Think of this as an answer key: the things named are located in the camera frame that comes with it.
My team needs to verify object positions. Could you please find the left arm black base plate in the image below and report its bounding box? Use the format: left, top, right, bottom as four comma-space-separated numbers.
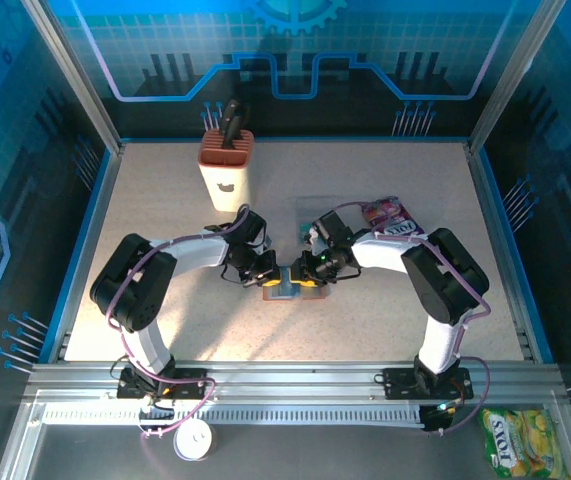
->
116, 367, 211, 400

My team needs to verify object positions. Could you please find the brown leather card holder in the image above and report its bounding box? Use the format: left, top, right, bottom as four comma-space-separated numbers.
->
262, 277, 329, 302

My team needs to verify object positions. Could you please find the purple candy bag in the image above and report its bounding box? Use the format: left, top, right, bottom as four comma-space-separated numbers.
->
361, 196, 425, 239

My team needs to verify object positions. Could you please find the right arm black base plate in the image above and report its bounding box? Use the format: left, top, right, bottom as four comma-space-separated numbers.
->
382, 367, 475, 401

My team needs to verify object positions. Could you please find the aluminium table side rail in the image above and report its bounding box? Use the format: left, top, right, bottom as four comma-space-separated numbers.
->
464, 141, 556, 364
54, 142, 126, 364

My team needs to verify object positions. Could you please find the black handled knife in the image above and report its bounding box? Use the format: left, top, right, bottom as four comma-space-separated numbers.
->
220, 98, 244, 135
221, 115, 245, 150

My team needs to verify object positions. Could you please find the yellow green candy bag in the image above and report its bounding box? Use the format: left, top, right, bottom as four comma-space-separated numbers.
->
478, 408, 571, 480

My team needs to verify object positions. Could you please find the aluminium mounting rail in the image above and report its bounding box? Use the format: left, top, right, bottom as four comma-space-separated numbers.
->
22, 362, 566, 401

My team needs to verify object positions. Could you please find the aluminium frame post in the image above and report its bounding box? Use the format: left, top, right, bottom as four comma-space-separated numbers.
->
466, 0, 569, 154
18, 0, 127, 155

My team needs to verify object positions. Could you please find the cream knife block brown top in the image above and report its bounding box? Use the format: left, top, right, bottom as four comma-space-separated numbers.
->
197, 128, 256, 214

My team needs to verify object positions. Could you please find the white slotted cable duct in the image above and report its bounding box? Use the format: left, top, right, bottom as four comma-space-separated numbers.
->
42, 403, 426, 427

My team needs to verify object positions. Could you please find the black electronics box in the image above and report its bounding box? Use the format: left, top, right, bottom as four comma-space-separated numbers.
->
420, 403, 454, 434

